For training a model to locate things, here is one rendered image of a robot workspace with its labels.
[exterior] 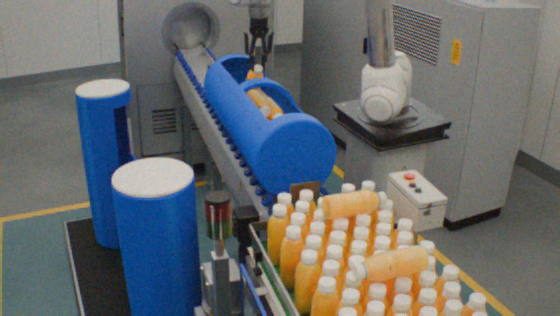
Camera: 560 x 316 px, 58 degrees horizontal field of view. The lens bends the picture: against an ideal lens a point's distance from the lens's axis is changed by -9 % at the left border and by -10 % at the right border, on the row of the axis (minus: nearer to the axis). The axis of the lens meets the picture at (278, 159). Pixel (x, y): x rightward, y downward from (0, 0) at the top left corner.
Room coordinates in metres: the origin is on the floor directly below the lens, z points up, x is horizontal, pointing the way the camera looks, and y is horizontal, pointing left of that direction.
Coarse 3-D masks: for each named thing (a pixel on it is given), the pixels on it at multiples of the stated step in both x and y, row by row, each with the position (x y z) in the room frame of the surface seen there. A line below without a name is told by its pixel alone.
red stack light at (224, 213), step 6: (204, 204) 1.07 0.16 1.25; (228, 204) 1.07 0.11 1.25; (204, 210) 1.07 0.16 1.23; (210, 210) 1.06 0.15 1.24; (216, 210) 1.05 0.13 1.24; (222, 210) 1.06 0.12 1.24; (228, 210) 1.07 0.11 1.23; (210, 216) 1.06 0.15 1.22; (216, 216) 1.05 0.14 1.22; (222, 216) 1.06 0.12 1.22; (228, 216) 1.07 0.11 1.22
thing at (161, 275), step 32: (192, 192) 1.59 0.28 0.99; (128, 224) 1.49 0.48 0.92; (160, 224) 1.48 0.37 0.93; (192, 224) 1.57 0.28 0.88; (128, 256) 1.50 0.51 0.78; (160, 256) 1.48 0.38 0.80; (192, 256) 1.56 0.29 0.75; (128, 288) 1.53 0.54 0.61; (160, 288) 1.47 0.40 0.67; (192, 288) 1.54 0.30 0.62
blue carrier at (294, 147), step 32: (224, 64) 2.44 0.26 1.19; (224, 96) 2.07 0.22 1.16; (288, 96) 2.05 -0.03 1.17; (256, 128) 1.69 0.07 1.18; (288, 128) 1.62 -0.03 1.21; (320, 128) 1.66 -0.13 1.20; (256, 160) 1.59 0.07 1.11; (288, 160) 1.62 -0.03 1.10; (320, 160) 1.66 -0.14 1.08; (288, 192) 1.63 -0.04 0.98
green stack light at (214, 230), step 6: (204, 216) 1.08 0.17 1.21; (210, 222) 1.06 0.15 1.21; (216, 222) 1.06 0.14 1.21; (222, 222) 1.06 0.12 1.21; (228, 222) 1.07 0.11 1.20; (210, 228) 1.06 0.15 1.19; (216, 228) 1.05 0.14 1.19; (222, 228) 1.06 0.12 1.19; (228, 228) 1.07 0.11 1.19; (210, 234) 1.06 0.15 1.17; (216, 234) 1.05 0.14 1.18; (222, 234) 1.06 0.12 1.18; (228, 234) 1.07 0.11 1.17
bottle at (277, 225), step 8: (272, 216) 1.34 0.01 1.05; (280, 216) 1.33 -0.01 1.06; (272, 224) 1.33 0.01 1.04; (280, 224) 1.32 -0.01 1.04; (272, 232) 1.32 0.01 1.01; (280, 232) 1.32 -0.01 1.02; (272, 240) 1.32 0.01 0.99; (280, 240) 1.32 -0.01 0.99; (272, 248) 1.32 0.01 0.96; (272, 256) 1.32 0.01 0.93
